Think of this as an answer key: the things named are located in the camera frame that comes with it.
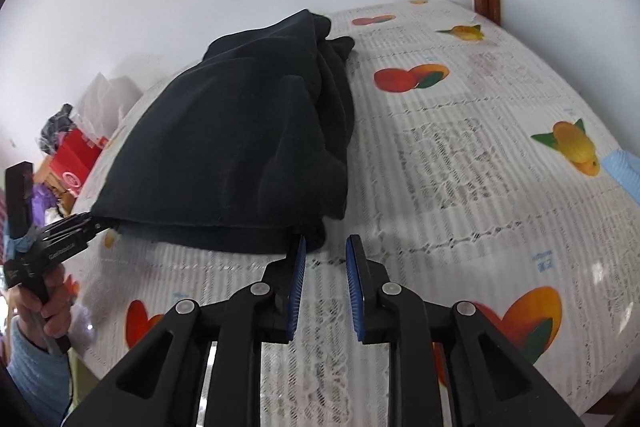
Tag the light blue cloth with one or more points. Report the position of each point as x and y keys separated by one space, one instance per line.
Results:
x=625 y=174

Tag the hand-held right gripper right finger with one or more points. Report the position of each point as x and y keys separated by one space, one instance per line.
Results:
x=354 y=287

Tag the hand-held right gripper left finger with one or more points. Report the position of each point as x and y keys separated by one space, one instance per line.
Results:
x=298 y=287

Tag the fruit-print lace tablecloth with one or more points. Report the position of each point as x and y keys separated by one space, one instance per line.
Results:
x=450 y=182

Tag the person's left hand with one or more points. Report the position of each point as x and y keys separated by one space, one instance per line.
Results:
x=56 y=312

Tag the dark bundled cloth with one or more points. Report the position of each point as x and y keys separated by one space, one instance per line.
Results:
x=55 y=127

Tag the clear plastic bag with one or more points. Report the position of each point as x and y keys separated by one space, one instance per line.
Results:
x=107 y=102

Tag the red cardboard box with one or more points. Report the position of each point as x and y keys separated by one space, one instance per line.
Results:
x=75 y=162

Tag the person's left forearm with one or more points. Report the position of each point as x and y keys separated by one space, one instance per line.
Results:
x=35 y=382

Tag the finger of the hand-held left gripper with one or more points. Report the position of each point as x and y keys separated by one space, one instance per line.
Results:
x=80 y=227

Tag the black sweatshirt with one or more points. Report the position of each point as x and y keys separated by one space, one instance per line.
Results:
x=225 y=132

